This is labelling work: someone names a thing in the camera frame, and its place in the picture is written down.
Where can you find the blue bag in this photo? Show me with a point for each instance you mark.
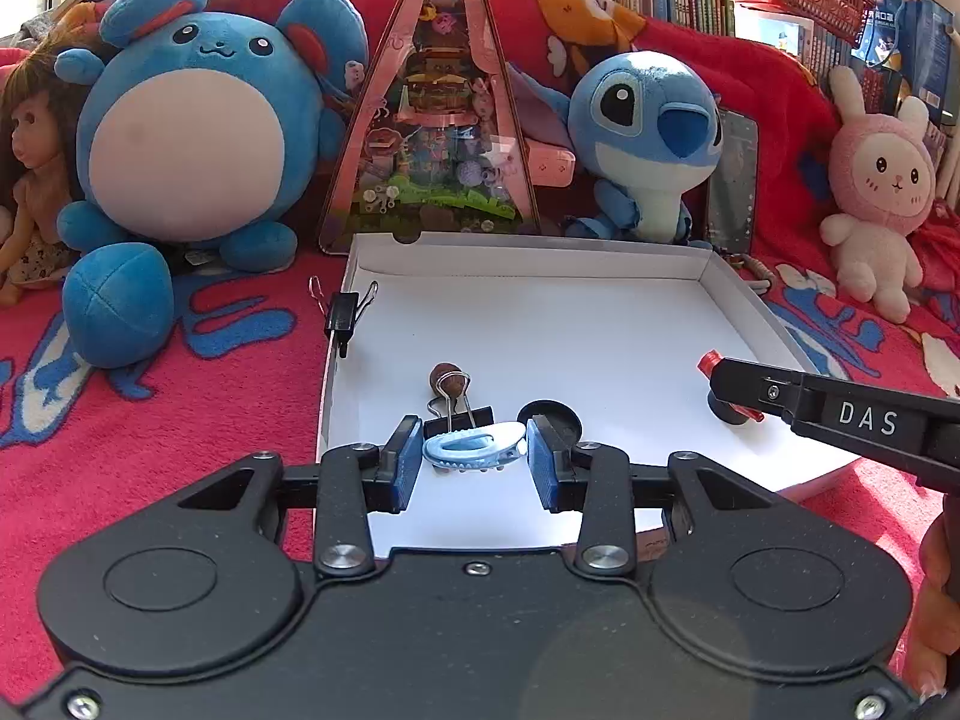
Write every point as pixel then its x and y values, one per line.
pixel 900 30

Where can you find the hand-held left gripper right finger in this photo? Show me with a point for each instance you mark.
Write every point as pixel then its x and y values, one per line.
pixel 541 465

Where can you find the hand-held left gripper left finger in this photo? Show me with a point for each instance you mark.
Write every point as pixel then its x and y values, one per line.
pixel 405 465

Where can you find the pink bunny plush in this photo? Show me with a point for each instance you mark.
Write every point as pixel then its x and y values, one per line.
pixel 885 180

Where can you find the red plastic clip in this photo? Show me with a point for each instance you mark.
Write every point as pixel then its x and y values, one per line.
pixel 707 361

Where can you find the black binder clip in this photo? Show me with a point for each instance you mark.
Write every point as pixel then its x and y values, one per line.
pixel 345 315
pixel 472 416

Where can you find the brown-haired doll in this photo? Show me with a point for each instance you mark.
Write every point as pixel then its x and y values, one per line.
pixel 37 135

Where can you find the person's right hand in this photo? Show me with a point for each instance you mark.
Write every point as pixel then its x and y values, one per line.
pixel 941 562

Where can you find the pink triangular toy box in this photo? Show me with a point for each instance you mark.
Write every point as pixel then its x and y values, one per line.
pixel 450 127

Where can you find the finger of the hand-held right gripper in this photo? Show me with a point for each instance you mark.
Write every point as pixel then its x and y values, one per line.
pixel 757 386

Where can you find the red printed blanket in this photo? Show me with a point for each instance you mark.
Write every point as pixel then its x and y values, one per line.
pixel 187 420

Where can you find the round blue mouse plush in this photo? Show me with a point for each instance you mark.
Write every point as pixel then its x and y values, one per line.
pixel 187 150

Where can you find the brown ball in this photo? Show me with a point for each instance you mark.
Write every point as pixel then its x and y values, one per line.
pixel 448 382

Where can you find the light blue hair clip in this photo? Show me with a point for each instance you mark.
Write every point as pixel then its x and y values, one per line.
pixel 465 450

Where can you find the blue alien plush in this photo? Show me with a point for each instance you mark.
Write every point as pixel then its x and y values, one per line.
pixel 637 165

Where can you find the white cardboard box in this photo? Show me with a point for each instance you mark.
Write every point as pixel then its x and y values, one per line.
pixel 562 330

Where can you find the small pink box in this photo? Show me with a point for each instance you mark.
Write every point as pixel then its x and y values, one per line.
pixel 551 165

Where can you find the black round cap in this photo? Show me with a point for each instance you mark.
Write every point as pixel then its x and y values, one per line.
pixel 726 409
pixel 551 412

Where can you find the black smartphone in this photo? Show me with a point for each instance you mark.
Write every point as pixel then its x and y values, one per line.
pixel 735 187

